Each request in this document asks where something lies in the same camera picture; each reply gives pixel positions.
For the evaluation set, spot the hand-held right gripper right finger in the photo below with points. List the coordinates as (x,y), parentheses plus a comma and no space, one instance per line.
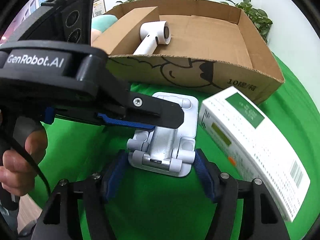
(203,177)

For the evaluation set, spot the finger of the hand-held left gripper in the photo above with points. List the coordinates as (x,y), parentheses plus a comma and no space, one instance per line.
(125,123)
(160,112)

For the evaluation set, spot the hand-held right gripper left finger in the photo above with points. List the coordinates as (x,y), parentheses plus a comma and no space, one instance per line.
(115,175)

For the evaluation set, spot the grey folding phone stand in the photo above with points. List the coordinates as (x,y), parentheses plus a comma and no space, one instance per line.
(172,142)

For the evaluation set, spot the white hair dryer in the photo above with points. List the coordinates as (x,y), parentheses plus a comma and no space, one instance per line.
(150,40)

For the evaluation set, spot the cardboard box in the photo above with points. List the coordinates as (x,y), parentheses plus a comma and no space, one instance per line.
(212,42)

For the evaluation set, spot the person's left hand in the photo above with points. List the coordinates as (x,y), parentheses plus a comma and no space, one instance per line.
(15,175)

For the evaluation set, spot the green tablecloth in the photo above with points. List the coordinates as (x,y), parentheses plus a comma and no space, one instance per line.
(155,205)

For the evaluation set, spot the white box with green label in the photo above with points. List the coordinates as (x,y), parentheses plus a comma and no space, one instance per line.
(250,142)

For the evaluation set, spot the pink and teal plush toy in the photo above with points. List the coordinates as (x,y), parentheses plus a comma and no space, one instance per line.
(105,21)

